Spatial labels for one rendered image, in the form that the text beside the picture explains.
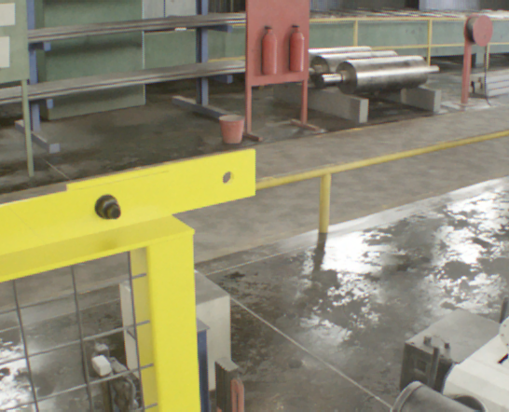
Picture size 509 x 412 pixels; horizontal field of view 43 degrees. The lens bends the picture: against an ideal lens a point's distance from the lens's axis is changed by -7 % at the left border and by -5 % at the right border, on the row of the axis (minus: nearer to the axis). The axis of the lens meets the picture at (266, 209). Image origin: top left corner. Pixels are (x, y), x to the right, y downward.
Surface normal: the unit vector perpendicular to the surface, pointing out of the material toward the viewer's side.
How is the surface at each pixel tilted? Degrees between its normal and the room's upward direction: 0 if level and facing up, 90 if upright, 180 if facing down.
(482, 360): 0
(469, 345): 0
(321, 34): 90
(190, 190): 90
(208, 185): 90
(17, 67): 90
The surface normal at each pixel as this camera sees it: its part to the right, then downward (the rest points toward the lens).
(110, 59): 0.58, 0.29
